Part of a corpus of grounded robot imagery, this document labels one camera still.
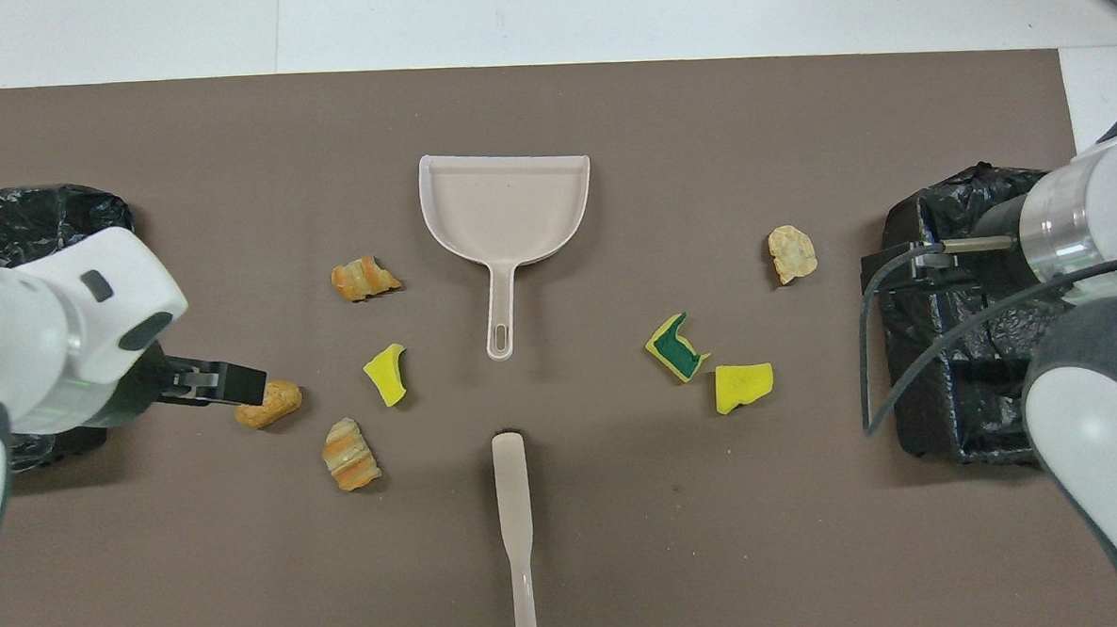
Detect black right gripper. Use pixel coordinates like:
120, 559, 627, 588
858, 193, 1054, 313

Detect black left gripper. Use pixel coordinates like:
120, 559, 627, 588
98, 336, 271, 428

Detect round brown bread roll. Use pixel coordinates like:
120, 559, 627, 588
234, 378, 305, 431

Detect striped bread chunk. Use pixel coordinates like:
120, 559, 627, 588
321, 415, 383, 493

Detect small yellow sponge wedge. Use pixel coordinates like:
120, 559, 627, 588
362, 343, 411, 410

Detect striped croissant piece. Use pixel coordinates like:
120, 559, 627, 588
331, 253, 403, 303

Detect beige hand brush black bristles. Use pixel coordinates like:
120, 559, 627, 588
491, 429, 540, 627

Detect beige plastic dustpan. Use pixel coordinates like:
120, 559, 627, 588
418, 147, 600, 364

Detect bin with black trash bag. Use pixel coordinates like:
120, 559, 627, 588
0, 182, 147, 475
873, 157, 1117, 481

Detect pale flat bread piece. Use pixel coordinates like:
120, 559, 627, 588
767, 224, 819, 286

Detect green and yellow sponge piece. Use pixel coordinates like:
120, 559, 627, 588
643, 311, 712, 386

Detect brown table mat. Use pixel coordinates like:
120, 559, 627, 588
0, 40, 1117, 627

